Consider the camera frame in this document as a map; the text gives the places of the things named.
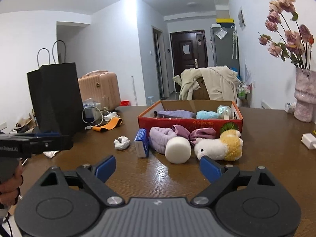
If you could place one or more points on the blue fluffy plush toy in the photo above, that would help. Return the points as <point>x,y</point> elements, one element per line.
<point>207,115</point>

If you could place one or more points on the person's left hand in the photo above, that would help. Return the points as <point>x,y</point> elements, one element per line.
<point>10,190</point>

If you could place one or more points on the red cardboard box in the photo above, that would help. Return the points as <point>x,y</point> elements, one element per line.
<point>149,118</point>

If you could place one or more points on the purple satin bow scrunchie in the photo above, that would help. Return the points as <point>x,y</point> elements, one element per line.
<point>203,133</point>

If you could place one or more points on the purple cloth in box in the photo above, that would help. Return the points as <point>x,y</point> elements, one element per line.
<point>181,114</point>

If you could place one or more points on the white round sponge puff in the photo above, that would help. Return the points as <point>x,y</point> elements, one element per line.
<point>178,150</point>

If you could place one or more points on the white yellow sheep plush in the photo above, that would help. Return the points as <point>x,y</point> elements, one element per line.
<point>228,147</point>

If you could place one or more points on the white charger block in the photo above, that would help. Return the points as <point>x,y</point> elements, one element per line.
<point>309,140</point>

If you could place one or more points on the orange strap band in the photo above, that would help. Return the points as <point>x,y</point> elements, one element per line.
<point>112,124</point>

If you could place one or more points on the pale green mesh ball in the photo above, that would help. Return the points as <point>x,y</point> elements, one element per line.
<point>224,112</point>

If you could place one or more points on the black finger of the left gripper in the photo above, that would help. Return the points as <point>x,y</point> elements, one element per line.
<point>50,142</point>

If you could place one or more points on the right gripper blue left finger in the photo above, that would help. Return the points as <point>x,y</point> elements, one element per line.
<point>105,168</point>

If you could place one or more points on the grey refrigerator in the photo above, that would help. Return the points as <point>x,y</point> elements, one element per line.
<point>225,45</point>

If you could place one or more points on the dried pink flower bouquet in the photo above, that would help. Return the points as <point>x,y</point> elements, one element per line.
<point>296,41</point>

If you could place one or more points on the beige coat on chair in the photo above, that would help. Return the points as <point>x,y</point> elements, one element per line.
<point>220,81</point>

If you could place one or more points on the clear glass jar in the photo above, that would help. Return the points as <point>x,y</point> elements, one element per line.
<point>105,104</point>

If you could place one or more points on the black paper shopping bag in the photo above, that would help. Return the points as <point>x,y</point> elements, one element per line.
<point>56,99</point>

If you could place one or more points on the small white jar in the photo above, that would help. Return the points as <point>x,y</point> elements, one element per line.
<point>290,107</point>

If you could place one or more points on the small white bottle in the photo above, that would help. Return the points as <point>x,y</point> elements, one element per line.
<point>110,116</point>

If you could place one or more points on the pink textured vase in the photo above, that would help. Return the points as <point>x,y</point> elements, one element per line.
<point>305,95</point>

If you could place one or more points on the yellow box on fridge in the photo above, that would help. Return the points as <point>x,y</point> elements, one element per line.
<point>224,21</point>

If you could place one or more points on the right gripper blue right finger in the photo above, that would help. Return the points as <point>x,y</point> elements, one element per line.
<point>210,169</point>

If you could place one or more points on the wooden chair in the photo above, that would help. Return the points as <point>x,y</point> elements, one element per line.
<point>201,93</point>

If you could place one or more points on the dark brown entrance door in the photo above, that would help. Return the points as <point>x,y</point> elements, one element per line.
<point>189,50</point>

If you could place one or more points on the crumpled white tissue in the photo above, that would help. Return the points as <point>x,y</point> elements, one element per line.
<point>121,143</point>

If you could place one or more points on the pink hard-shell suitcase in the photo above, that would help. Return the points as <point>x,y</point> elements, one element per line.
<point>97,84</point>

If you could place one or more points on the blue tissue pack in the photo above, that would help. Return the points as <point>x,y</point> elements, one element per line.
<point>141,143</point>

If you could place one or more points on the lilac fluffy headband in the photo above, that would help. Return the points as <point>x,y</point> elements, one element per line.
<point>159,137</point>

